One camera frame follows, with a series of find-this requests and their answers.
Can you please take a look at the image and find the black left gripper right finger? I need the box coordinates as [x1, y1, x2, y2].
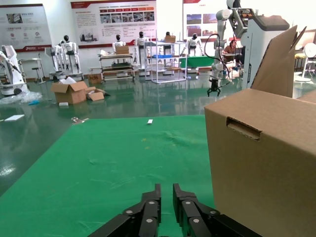
[172, 183, 262, 237]

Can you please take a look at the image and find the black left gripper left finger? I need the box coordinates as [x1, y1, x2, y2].
[87, 183, 161, 237]

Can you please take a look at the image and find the brown cardboard paper box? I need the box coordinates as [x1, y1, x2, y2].
[204, 24, 316, 237]

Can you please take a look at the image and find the small open cardboard box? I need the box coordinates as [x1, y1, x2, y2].
[85, 86, 111, 101]

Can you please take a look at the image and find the large open cardboard box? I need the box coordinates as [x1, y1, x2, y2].
[50, 80, 89, 105]

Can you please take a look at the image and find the closed brown floor box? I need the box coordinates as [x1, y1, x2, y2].
[87, 73, 102, 85]

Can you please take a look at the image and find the cardboard box on cart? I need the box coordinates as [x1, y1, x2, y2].
[115, 45, 130, 55]

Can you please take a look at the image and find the green table cloth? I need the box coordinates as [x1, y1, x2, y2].
[0, 115, 215, 237]

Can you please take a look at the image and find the black background claw gripper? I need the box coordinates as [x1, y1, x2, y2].
[206, 76, 221, 97]

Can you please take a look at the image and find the green covered table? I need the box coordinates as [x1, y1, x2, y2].
[179, 56, 215, 69]

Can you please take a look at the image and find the metal shelf cart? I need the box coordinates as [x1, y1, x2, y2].
[98, 53, 136, 83]

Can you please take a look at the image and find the white foam board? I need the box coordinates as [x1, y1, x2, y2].
[4, 114, 25, 122]

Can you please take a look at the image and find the seated person red shirt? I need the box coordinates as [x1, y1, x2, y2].
[223, 40, 244, 67]

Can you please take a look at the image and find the white humanoid by green table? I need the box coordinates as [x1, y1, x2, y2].
[186, 33, 205, 56]

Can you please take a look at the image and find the clear plastic wrap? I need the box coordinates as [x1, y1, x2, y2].
[0, 90, 43, 104]

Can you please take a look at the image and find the tall white humanoid robot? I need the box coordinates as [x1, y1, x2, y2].
[133, 31, 150, 76]

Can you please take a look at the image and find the white humanoid behind cart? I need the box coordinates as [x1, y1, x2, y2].
[112, 34, 126, 49]

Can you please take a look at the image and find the black stool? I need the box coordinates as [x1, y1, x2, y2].
[32, 66, 46, 83]

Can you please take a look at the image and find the white wheeled robot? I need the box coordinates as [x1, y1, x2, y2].
[0, 45, 28, 96]

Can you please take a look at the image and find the white standing fan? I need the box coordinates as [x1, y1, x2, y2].
[295, 43, 316, 82]

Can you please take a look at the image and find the white frame shelf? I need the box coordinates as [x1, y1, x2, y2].
[144, 40, 188, 84]

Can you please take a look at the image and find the wall poster with landscape photos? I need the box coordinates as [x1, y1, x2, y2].
[182, 0, 229, 38]

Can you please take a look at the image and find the red header wall poster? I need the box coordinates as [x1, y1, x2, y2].
[71, 0, 158, 49]

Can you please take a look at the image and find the grey wall poster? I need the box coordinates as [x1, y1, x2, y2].
[0, 3, 53, 53]

